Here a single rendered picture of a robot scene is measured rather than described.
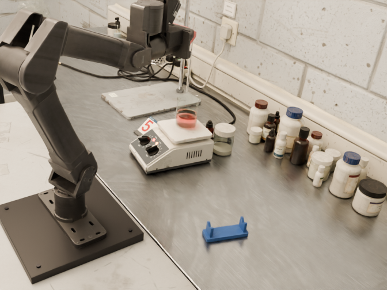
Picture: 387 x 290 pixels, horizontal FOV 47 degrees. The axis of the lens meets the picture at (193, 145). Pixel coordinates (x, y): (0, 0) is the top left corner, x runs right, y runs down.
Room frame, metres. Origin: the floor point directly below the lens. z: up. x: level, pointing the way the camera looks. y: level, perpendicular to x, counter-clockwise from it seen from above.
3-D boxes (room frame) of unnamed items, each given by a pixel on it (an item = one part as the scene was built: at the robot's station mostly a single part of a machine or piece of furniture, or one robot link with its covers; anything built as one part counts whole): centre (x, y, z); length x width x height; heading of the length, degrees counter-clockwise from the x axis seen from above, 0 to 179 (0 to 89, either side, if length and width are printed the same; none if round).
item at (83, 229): (0.75, 0.25, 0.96); 0.20 x 0.07 x 0.08; 42
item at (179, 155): (1.08, 0.05, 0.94); 0.22 x 0.13 x 0.08; 121
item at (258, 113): (1.28, -0.20, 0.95); 0.06 x 0.06 x 0.11
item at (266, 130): (1.24, -0.23, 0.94); 0.04 x 0.04 x 0.09
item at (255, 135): (1.22, -0.19, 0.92); 0.04 x 0.04 x 0.04
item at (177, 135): (1.09, 0.03, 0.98); 0.12 x 0.12 x 0.01; 31
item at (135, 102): (1.44, 0.16, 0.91); 0.30 x 0.20 x 0.01; 129
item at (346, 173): (1.00, -0.41, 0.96); 0.06 x 0.06 x 0.11
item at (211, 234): (0.77, -0.09, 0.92); 0.10 x 0.03 x 0.04; 111
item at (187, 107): (1.11, 0.03, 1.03); 0.07 x 0.06 x 0.08; 126
